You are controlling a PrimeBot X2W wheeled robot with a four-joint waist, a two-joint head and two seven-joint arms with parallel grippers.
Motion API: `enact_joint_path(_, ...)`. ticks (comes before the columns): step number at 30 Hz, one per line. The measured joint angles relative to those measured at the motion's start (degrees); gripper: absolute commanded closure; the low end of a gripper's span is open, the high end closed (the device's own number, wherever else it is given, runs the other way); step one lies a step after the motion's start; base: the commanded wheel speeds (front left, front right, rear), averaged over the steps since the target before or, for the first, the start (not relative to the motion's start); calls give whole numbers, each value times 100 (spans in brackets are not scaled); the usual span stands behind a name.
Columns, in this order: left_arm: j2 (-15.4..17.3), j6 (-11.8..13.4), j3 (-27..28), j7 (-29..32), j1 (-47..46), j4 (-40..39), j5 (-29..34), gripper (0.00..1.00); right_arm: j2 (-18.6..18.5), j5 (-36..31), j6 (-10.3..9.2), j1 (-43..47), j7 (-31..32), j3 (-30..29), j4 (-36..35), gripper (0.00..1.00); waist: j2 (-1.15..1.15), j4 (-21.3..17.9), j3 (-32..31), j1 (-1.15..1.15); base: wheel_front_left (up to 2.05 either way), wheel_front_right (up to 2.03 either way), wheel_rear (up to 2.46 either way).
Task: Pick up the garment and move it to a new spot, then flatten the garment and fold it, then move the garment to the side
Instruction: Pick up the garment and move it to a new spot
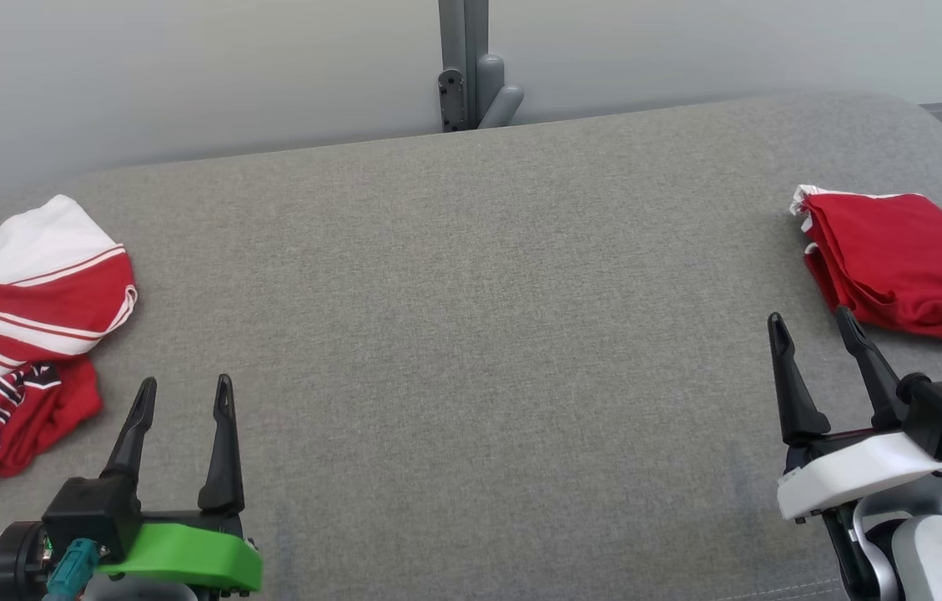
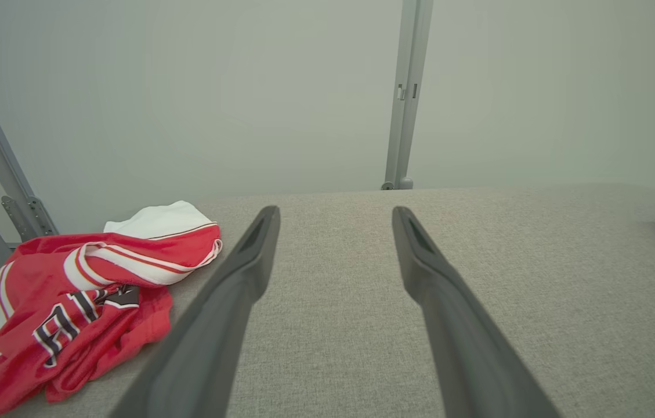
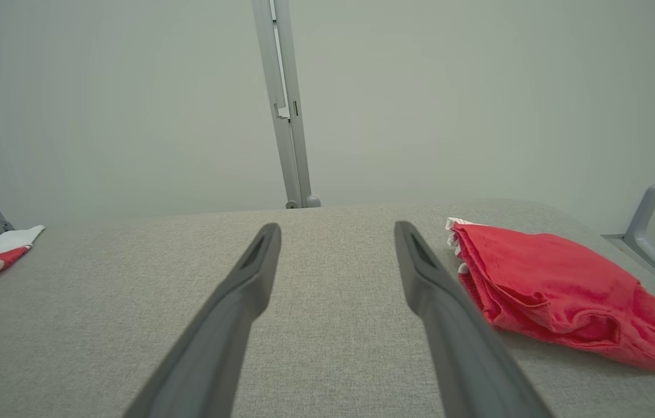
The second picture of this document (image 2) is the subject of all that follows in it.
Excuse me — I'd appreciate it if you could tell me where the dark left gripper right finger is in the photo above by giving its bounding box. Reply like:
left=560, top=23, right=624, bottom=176
left=391, top=206, right=561, bottom=418

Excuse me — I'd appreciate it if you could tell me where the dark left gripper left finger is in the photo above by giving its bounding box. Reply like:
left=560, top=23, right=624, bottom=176
left=108, top=204, right=281, bottom=418

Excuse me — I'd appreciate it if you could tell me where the red lettered basketball jersey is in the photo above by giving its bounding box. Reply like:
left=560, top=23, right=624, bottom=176
left=0, top=235, right=174, bottom=404

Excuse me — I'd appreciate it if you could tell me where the red shirt with white sleeves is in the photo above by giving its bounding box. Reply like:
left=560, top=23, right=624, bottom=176
left=0, top=200, right=223, bottom=416

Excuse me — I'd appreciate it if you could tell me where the grey metal post with bracket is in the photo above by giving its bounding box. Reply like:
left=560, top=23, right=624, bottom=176
left=381, top=0, right=435, bottom=191

